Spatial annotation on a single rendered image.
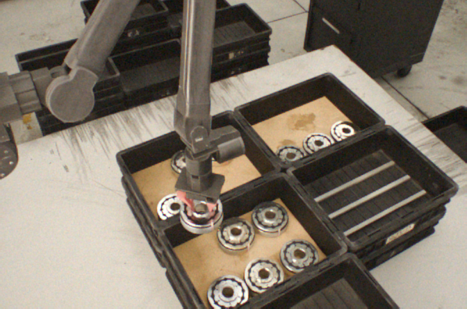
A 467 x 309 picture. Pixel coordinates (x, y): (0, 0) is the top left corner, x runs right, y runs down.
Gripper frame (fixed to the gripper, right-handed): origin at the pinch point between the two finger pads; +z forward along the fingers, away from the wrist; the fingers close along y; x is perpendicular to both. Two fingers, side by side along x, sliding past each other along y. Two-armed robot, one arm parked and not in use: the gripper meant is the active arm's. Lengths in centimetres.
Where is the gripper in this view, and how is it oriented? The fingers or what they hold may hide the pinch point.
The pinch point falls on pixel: (201, 205)
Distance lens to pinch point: 120.5
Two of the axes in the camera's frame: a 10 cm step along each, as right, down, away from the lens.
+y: -9.7, -1.9, 1.6
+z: -0.1, 6.9, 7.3
